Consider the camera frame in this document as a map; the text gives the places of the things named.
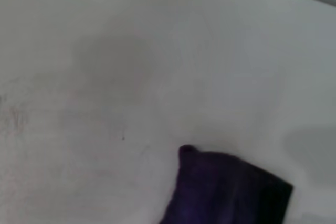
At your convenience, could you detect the purple rag with black edge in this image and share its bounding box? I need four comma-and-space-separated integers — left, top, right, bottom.
159, 144, 294, 224

